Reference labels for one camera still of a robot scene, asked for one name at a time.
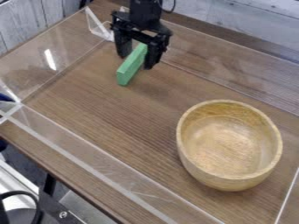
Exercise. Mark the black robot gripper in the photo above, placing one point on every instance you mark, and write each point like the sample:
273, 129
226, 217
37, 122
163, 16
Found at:
151, 32

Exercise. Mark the green rectangular block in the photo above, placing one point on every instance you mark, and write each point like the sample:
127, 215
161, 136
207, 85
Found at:
131, 65

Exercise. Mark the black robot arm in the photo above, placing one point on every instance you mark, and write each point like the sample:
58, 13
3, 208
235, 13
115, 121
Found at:
149, 9

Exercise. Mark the light wooden bowl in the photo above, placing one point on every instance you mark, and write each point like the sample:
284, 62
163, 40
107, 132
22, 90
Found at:
229, 143

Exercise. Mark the blue object at left edge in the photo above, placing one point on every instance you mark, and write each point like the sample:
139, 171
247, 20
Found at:
6, 98

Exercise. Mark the black table leg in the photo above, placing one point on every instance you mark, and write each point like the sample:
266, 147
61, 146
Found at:
50, 185

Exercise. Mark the clear acrylic enclosure walls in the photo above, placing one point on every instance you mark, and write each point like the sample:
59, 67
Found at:
105, 137

